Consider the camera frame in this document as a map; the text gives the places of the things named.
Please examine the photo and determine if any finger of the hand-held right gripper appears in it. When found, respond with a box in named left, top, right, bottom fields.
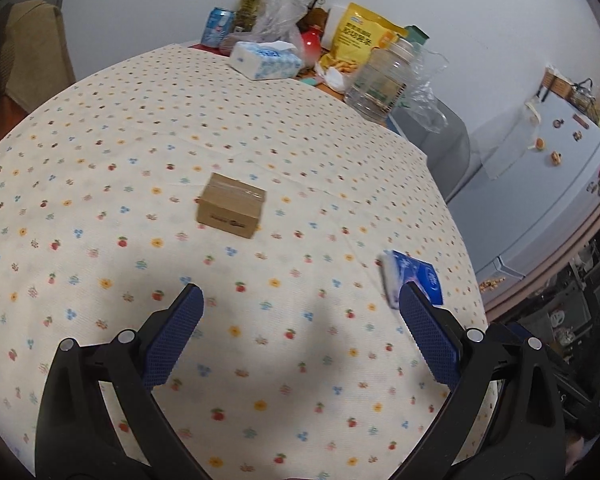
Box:
left=500, top=320, right=533, bottom=343

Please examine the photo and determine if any white paper roll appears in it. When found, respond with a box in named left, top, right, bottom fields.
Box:
left=325, top=4, right=351, bottom=36

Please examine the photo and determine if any floral tablecloth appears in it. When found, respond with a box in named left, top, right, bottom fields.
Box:
left=0, top=42, right=488, bottom=480

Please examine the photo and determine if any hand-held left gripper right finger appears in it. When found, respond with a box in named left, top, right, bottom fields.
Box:
left=399, top=281, right=566, bottom=480

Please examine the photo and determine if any blue white tissue pack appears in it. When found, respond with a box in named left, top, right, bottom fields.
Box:
left=228, top=40, right=304, bottom=82

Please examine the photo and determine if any woven basket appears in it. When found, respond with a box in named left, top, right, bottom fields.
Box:
left=540, top=67, right=576, bottom=98

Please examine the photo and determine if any pink rimmed bin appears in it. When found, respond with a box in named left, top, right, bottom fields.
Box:
left=482, top=160, right=600, bottom=441

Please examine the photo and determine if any blue drink can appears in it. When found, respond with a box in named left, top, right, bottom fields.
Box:
left=201, top=6, right=237, bottom=48

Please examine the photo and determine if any grey chair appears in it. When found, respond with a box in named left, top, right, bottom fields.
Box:
left=387, top=100, right=471, bottom=206

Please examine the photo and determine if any small cardboard box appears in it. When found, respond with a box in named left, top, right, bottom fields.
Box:
left=196, top=172, right=267, bottom=239

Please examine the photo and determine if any brown cushioned chair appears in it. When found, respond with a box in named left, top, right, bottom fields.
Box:
left=2, top=1, right=76, bottom=113

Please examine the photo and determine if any yellow cooking oil bottle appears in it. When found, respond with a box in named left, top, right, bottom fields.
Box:
left=235, top=0, right=268, bottom=33

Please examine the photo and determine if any yellow snack bag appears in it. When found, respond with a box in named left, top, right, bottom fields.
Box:
left=315, top=2, right=411, bottom=86

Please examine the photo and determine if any large clear water jug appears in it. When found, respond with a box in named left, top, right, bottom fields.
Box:
left=344, top=37, right=421, bottom=123

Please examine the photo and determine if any blue white paper box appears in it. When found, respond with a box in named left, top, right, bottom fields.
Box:
left=377, top=249, right=446, bottom=310

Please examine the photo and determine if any white refrigerator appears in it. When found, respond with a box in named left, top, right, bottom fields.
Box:
left=447, top=95, right=600, bottom=293

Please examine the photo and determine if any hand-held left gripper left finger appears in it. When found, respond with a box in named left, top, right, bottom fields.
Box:
left=35, top=282, right=205, bottom=480

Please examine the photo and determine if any red ceramic jar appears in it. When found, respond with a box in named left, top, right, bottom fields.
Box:
left=300, top=27, right=323, bottom=68

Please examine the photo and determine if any white crumpled paper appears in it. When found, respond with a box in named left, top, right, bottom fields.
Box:
left=324, top=67, right=353, bottom=93

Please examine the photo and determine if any clear plastic bag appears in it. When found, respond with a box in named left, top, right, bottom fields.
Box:
left=252, top=0, right=306, bottom=48
left=400, top=50, right=451, bottom=133

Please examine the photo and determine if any dark wire rack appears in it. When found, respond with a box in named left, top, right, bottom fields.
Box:
left=570, top=79, right=598, bottom=111

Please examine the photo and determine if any hanging clear bag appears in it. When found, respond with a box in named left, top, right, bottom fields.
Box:
left=480, top=102, right=543, bottom=181

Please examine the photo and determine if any brown rounded object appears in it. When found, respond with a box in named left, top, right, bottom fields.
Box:
left=302, top=7, right=328, bottom=31

